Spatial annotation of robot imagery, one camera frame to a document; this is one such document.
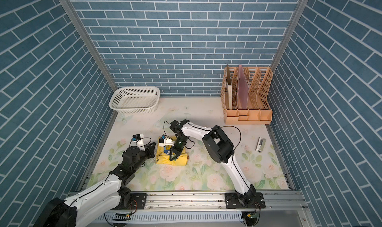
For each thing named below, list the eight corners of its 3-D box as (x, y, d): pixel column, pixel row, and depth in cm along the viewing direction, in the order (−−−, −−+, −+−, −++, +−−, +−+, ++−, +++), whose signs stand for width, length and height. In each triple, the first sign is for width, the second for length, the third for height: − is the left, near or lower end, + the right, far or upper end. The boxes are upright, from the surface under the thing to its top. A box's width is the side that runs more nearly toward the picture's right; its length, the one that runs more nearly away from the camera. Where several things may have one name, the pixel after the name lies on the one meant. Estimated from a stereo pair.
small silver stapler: (254, 150, 95) (255, 148, 92) (258, 138, 100) (259, 136, 98) (261, 153, 93) (263, 151, 91) (265, 141, 99) (266, 139, 97)
